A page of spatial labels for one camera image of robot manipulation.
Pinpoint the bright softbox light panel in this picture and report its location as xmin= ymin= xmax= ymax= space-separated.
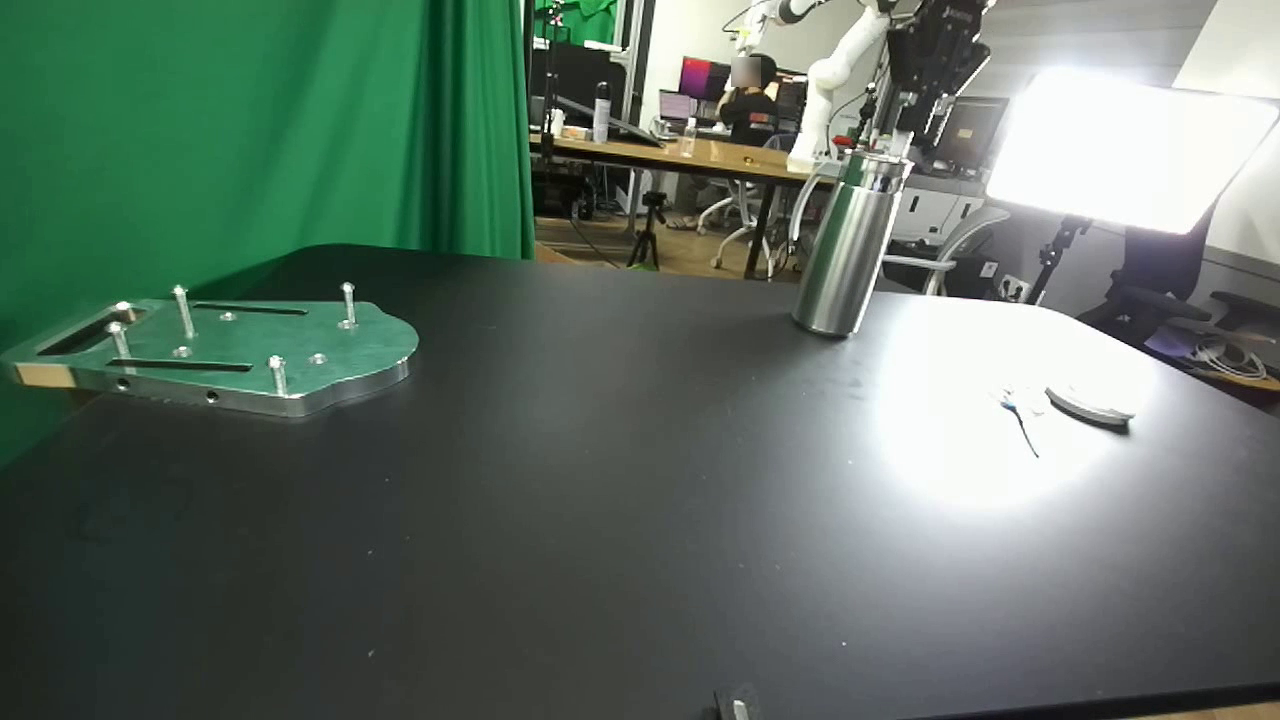
xmin=990 ymin=70 xmax=1276 ymax=235

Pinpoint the green screen curtain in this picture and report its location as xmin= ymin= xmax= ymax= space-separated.
xmin=0 ymin=0 xmax=542 ymax=472

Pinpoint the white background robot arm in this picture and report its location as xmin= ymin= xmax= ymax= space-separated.
xmin=718 ymin=0 xmax=997 ymax=171

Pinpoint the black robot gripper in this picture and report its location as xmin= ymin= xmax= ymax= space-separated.
xmin=889 ymin=0 xmax=997 ymax=139

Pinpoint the stainless steel jar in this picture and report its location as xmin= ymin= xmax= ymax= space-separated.
xmin=798 ymin=158 xmax=914 ymax=341

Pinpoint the seated person in black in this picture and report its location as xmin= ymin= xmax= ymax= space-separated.
xmin=718 ymin=51 xmax=776 ymax=144

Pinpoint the wooden background desk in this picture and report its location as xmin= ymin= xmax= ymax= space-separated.
xmin=530 ymin=128 xmax=832 ymax=281

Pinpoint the small black tripod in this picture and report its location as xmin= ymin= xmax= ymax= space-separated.
xmin=628 ymin=191 xmax=669 ymax=269

